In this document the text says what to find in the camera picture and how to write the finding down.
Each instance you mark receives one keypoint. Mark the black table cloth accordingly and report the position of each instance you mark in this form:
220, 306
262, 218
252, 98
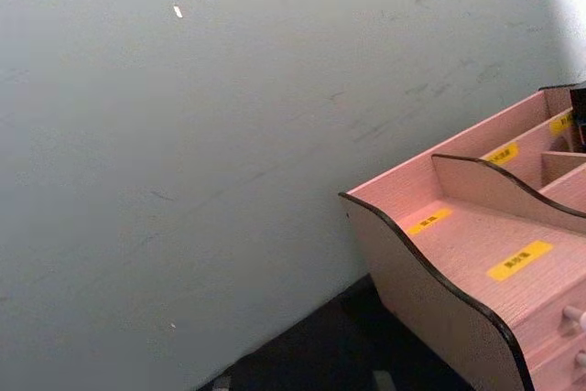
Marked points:
329, 345

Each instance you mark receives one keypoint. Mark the pink wooden desk organizer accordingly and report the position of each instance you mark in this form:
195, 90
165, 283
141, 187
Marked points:
462, 267

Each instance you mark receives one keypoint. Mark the black object in organizer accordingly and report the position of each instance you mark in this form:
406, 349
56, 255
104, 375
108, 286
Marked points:
578, 116

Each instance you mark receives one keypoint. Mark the pale drawer knob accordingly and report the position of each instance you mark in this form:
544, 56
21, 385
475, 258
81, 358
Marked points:
580, 358
574, 316

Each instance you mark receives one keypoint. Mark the plain pale wall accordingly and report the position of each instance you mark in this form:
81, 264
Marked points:
192, 125

